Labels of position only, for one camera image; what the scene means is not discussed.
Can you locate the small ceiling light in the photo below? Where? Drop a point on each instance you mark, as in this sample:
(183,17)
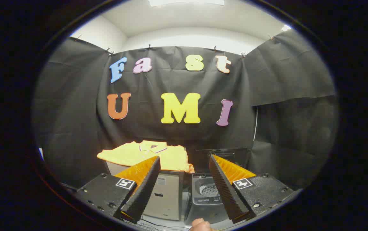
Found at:
(286,28)

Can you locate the black backdrop cloth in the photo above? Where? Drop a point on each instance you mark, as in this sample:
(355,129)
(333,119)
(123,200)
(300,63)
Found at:
(74,112)

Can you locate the orange polo shirt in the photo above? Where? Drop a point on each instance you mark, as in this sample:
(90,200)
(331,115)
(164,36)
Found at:
(123,155)

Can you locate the grey washing machine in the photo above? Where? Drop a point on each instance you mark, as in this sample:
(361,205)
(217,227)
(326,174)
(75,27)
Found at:
(203,200)

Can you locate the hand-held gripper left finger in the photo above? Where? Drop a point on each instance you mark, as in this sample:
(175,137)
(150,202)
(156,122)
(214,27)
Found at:
(145,189)

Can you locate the grey cabinet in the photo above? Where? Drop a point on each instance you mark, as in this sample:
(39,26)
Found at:
(167,195)

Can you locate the long ceiling light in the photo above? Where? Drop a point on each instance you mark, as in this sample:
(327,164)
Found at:
(187,2)

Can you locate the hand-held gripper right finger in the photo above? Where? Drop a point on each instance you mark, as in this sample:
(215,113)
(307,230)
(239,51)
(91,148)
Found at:
(225,189)

